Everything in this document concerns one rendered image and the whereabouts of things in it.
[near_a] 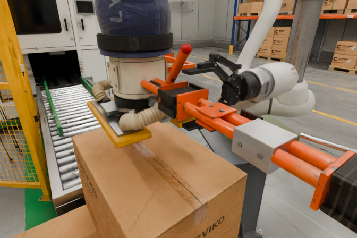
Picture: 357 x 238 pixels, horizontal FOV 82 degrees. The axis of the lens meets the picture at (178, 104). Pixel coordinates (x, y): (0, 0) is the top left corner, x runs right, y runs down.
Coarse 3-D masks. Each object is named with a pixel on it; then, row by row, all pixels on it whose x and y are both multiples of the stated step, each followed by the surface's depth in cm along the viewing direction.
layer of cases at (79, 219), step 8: (80, 208) 102; (64, 216) 98; (72, 216) 98; (80, 216) 98; (88, 216) 98; (40, 224) 94; (48, 224) 94; (56, 224) 94; (64, 224) 94; (72, 224) 94; (80, 224) 94; (88, 224) 94; (24, 232) 90; (32, 232) 90; (40, 232) 90; (48, 232) 90; (56, 232) 90; (64, 232) 90; (72, 232) 90; (80, 232) 90; (88, 232) 90; (96, 232) 90
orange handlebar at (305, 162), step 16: (192, 64) 82; (144, 80) 59; (160, 80) 59; (192, 112) 41; (208, 112) 38; (224, 112) 38; (208, 128) 38; (224, 128) 34; (304, 144) 29; (272, 160) 28; (288, 160) 26; (304, 160) 28; (320, 160) 26; (304, 176) 24
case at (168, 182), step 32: (160, 128) 95; (96, 160) 73; (128, 160) 73; (160, 160) 73; (192, 160) 73; (224, 160) 73; (96, 192) 67; (128, 192) 59; (160, 192) 59; (192, 192) 59; (224, 192) 60; (96, 224) 87; (128, 224) 50; (160, 224) 50; (192, 224) 55; (224, 224) 67
